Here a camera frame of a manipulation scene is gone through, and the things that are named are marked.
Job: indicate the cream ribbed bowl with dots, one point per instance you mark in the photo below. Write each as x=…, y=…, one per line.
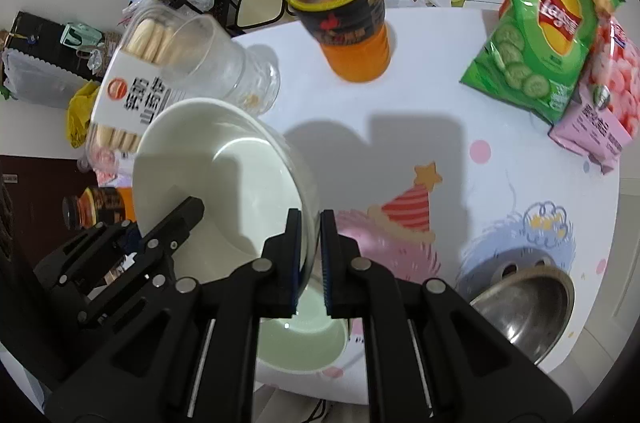
x=247, y=176

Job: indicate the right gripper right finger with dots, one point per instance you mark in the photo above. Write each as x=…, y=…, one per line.
x=430, y=357

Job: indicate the biscuit box clear plastic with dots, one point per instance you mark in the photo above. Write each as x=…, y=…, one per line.
x=163, y=58

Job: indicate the pink snack bag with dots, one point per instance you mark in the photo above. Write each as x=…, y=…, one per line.
x=602, y=118

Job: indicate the yellow cloth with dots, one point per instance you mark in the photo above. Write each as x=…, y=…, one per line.
x=78, y=114

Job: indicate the green ribbed bowl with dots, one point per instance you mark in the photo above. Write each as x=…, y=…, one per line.
x=308, y=342

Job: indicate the large steel bowl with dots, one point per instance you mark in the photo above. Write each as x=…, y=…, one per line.
x=530, y=308

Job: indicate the black framed mirror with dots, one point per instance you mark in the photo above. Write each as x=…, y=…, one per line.
x=259, y=14

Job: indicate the green chips bag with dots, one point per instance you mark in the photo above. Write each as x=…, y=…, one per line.
x=535, y=55

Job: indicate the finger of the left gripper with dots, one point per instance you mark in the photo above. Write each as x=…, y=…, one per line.
x=153, y=265

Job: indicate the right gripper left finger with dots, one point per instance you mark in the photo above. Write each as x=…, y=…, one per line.
x=189, y=352

